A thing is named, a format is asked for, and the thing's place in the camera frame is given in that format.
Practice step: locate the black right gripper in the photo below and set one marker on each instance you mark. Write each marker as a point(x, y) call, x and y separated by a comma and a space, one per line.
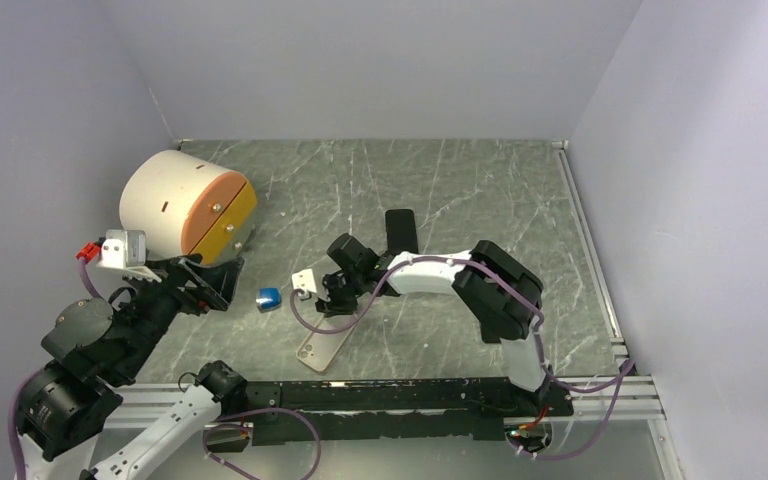
point(328, 280)

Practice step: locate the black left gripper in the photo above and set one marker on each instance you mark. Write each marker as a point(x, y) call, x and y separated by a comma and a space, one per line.
point(214, 285)

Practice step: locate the black smartphone silver edge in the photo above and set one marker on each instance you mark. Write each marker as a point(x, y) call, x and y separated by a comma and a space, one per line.
point(329, 310)

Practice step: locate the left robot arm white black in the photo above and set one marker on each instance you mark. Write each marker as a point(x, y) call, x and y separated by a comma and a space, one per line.
point(58, 412)

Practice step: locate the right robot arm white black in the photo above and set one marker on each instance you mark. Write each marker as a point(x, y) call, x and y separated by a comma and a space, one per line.
point(502, 294)

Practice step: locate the small matte black phone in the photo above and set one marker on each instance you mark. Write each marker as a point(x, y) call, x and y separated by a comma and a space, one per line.
point(401, 231)

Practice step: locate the small blue block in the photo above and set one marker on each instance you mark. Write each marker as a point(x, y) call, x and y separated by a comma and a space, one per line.
point(268, 299)

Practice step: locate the beige cylinder orange yellow front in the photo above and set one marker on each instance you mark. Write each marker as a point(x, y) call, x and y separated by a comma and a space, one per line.
point(186, 205)

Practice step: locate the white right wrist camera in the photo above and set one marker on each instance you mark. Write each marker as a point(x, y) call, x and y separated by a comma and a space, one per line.
point(306, 282)

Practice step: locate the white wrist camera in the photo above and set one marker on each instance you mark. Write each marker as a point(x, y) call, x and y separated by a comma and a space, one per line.
point(121, 251)
point(306, 282)

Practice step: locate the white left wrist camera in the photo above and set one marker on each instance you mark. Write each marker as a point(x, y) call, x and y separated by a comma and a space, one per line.
point(121, 251)

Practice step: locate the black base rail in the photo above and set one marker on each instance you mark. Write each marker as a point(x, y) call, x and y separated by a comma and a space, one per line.
point(481, 408)

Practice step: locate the aluminium frame rail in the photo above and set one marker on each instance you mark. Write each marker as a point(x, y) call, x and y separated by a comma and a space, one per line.
point(518, 194)

